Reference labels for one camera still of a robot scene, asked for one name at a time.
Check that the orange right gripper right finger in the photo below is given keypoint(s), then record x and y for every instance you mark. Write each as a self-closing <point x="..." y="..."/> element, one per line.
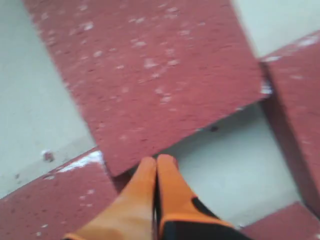
<point x="181" y="215"/>

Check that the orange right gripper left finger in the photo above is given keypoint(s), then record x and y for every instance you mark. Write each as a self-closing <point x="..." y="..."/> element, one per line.
<point x="131" y="215"/>

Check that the red brick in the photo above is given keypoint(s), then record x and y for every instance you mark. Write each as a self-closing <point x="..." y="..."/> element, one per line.
<point x="60" y="201"/>
<point x="147" y="73"/>

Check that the red brick being placed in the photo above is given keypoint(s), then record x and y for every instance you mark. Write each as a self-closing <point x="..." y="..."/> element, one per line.
<point x="293" y="111"/>

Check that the red brick second row right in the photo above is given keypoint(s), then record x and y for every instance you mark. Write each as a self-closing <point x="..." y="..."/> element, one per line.
<point x="294" y="222"/>

